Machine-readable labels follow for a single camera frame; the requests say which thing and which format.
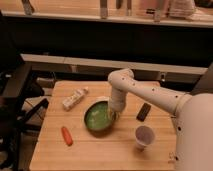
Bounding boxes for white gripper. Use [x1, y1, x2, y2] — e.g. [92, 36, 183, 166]
[108, 89, 127, 117]

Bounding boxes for green ceramic bowl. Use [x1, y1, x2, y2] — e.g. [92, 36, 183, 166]
[84, 101, 116, 132]

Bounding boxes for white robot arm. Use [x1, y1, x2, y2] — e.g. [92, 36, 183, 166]
[108, 69, 213, 171]

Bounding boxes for white folded napkin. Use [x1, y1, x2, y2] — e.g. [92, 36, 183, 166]
[97, 96, 109, 101]

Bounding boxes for black rectangular block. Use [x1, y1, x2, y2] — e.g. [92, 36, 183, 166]
[137, 103, 151, 121]

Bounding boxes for white paper cup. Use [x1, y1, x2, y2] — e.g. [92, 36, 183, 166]
[135, 126, 155, 150]

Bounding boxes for white milk carton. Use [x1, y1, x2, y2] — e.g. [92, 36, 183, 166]
[62, 87, 89, 111]

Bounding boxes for orange carrot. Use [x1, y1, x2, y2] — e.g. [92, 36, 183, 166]
[61, 127, 73, 146]

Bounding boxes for black chair at left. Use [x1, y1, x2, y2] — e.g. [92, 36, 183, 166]
[0, 11, 49, 171]

